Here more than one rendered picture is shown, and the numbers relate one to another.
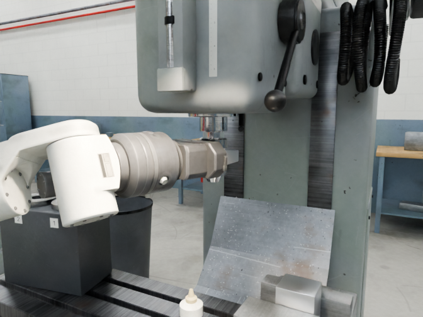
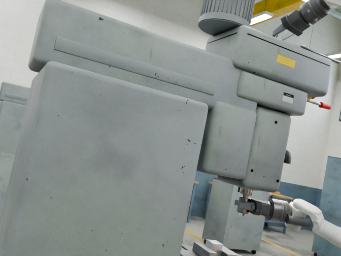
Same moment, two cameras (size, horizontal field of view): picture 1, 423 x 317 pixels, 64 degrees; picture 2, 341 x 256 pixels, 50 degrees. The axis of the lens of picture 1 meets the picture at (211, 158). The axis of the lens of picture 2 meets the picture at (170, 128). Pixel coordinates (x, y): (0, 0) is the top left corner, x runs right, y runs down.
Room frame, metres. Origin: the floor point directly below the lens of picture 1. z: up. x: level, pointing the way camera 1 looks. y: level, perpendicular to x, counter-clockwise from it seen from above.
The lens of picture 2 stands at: (1.97, 0.65, 1.39)
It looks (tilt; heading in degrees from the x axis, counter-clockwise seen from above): 4 degrees up; 218
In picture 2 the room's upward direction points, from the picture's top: 11 degrees clockwise
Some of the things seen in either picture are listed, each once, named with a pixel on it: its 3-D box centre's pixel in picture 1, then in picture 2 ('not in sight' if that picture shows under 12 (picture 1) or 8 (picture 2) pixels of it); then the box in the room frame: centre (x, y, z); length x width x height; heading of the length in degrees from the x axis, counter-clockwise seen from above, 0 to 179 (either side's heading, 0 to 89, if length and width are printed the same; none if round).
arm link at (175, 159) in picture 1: (170, 161); (265, 209); (0.51, 0.06, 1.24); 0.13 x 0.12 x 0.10; 44
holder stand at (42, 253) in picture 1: (57, 238); not in sight; (0.78, 0.38, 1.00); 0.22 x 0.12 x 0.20; 73
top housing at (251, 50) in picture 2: not in sight; (266, 66); (0.58, -0.01, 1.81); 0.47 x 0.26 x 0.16; 153
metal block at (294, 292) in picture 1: (298, 301); (213, 248); (0.50, -0.14, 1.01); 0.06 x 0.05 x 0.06; 61
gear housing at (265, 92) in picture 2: not in sight; (255, 95); (0.61, -0.02, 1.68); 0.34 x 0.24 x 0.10; 153
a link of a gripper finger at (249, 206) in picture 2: not in sight; (246, 205); (0.59, 0.02, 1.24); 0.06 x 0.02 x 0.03; 134
